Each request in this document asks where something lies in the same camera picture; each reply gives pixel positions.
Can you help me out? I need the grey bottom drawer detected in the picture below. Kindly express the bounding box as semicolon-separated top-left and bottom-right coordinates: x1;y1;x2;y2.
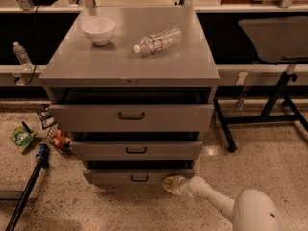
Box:
84;160;195;185

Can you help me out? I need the grey drawer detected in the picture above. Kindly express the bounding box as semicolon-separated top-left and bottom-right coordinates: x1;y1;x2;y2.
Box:
71;141;202;161
84;160;195;185
50;105;214;132

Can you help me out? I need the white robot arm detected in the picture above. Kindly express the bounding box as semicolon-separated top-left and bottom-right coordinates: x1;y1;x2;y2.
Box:
162;175;287;231

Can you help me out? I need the grey middle drawer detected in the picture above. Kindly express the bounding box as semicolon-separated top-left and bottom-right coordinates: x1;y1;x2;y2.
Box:
71;141;202;161

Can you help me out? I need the grey metal drawer cabinet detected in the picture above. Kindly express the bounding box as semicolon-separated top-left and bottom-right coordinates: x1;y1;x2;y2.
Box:
38;6;221;178

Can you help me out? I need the grey top drawer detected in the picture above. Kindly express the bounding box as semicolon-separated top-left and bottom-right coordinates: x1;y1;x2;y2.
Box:
50;105;214;132

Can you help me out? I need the orange snack bag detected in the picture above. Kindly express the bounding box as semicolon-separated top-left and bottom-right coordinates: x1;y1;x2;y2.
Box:
53;130;71;148

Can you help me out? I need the blue soda can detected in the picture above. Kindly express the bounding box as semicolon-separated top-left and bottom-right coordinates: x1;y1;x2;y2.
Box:
36;143;50;162

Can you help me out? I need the black pole left floor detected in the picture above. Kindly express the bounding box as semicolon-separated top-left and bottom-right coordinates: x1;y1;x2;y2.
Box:
5;158;48;231

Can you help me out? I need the clear plastic bottle lying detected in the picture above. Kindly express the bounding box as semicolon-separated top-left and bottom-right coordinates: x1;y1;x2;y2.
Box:
133;27;182;55

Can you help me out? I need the black white snack packet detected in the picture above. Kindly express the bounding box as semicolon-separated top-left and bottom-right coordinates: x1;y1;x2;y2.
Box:
37;112;55;130

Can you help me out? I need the green snack bag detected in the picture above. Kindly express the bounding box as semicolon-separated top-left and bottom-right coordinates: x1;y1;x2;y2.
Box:
10;126;36;153

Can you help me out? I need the white ceramic bowl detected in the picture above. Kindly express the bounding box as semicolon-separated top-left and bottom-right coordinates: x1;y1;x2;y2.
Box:
82;18;116;45

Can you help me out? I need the small water bottle standing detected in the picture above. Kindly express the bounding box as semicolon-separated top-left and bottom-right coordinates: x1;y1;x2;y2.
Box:
13;42;34;71

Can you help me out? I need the white wall outlet plate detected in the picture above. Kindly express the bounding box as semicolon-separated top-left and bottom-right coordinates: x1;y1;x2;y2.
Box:
236;72;248;86

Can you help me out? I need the black table stand frame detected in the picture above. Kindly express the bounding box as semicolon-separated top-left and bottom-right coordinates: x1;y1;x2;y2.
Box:
213;64;308;153

